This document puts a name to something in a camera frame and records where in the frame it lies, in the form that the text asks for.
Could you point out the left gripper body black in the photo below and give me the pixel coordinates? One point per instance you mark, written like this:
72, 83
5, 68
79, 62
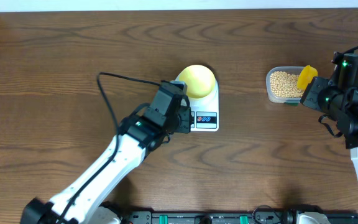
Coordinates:
178, 121

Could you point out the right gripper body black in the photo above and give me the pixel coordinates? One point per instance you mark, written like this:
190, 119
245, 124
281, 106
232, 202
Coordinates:
321, 96

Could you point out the yellow measuring scoop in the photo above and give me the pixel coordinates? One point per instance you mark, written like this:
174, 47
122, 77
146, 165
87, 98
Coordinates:
306, 76

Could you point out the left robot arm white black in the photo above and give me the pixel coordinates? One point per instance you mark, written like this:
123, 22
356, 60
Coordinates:
140, 133

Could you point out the white digital kitchen scale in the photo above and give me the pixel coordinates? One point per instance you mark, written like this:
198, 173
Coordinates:
205, 111

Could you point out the yellow plastic bowl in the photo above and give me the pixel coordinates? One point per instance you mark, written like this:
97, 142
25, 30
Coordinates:
199, 79

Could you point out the pile of soybeans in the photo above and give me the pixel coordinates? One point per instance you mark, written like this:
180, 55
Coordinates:
283, 85

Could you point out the clear plastic bean container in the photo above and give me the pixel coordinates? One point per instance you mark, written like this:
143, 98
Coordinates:
276, 99

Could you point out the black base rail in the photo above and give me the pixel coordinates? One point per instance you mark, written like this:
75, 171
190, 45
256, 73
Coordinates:
145, 217

